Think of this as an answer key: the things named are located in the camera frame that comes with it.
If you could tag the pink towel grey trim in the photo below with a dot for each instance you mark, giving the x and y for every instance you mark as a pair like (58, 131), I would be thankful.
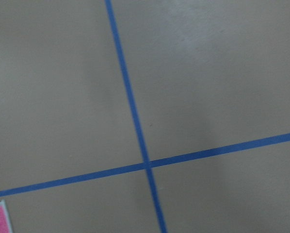
(5, 223)

